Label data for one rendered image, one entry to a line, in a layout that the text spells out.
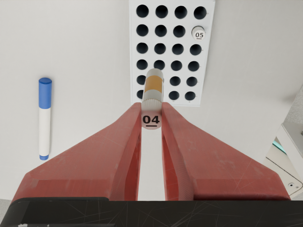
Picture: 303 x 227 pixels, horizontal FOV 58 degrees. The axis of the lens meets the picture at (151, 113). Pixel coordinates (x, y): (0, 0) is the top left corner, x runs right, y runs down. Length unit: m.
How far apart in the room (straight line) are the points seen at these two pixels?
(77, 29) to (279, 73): 0.25
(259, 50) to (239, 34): 0.03
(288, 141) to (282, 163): 0.89
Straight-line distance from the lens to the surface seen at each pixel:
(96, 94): 0.38
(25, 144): 0.46
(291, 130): 0.34
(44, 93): 0.38
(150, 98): 0.15
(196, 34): 0.29
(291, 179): 1.30
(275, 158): 1.19
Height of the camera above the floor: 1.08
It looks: 56 degrees down
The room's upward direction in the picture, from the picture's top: 178 degrees counter-clockwise
